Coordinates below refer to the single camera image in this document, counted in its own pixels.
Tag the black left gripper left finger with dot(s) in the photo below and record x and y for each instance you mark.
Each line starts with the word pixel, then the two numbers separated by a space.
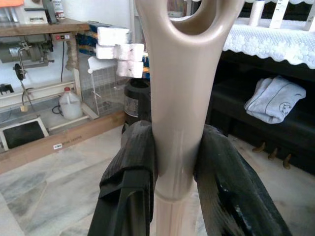
pixel 123 186

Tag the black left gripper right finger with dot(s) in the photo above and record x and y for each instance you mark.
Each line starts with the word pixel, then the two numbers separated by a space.
pixel 229 196

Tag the black floor appliance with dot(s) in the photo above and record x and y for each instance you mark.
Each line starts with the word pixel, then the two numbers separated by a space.
pixel 135 103

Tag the brass piano pedal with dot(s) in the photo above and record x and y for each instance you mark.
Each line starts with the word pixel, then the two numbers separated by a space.
pixel 259 147
pixel 288 161
pixel 273 153

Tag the long brown cardboard box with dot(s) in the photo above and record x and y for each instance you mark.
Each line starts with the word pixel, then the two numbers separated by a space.
pixel 73 140

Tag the white plastic jug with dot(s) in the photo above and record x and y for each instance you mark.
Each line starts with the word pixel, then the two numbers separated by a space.
pixel 70 107

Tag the grey folded garment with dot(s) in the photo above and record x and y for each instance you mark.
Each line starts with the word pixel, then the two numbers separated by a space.
pixel 275 100

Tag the black sewing machine treadle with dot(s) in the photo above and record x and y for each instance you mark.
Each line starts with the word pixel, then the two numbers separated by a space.
pixel 23 134

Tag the white styrofoam block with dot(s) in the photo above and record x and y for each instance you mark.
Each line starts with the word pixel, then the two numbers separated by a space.
pixel 130 52
pixel 113 36
pixel 105 52
pixel 130 68

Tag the black upright piano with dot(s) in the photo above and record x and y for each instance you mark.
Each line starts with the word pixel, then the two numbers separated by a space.
pixel 258 73

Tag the white lace cover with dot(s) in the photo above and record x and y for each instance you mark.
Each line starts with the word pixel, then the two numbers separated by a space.
pixel 270 41

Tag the grey sewing machine motor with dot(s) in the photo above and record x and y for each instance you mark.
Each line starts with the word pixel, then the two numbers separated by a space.
pixel 32 49

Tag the wooden top sewing table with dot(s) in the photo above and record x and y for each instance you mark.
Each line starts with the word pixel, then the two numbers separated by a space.
pixel 37 27

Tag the white paper roll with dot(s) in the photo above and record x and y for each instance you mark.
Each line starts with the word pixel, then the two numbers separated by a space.
pixel 256 12

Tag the white upright card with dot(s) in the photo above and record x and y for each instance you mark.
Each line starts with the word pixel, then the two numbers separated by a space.
pixel 276 13

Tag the white industrial sewing machine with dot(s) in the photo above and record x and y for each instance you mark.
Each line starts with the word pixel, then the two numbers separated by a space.
pixel 34 12

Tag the orange paper sheet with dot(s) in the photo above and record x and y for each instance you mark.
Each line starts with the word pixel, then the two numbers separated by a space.
pixel 11 2

